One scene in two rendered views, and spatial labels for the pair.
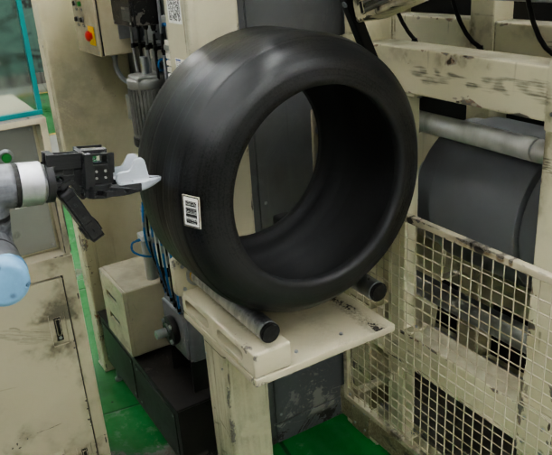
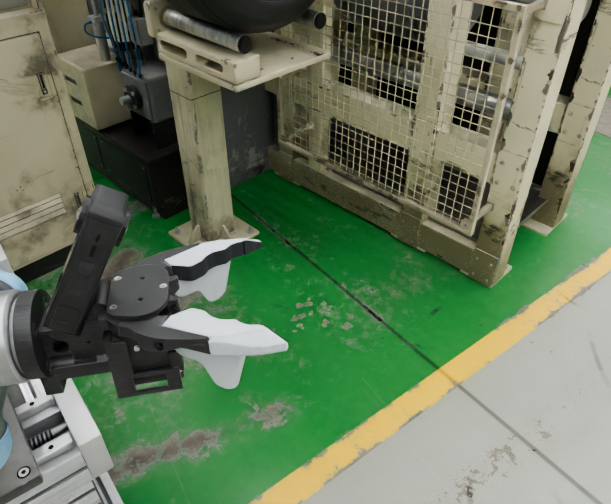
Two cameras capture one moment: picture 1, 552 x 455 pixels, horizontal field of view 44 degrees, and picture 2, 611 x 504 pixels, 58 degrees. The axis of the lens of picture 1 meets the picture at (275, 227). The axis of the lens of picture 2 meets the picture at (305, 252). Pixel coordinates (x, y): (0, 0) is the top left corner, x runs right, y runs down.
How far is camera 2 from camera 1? 0.42 m
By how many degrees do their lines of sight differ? 21
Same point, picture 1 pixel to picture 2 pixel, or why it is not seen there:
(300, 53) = not seen: outside the picture
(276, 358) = (249, 68)
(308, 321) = (264, 53)
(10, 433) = (13, 177)
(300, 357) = (265, 72)
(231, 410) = (198, 146)
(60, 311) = (42, 66)
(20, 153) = not seen: outside the picture
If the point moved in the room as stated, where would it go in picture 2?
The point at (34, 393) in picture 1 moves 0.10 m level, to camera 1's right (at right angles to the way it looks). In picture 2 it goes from (29, 141) to (61, 137)
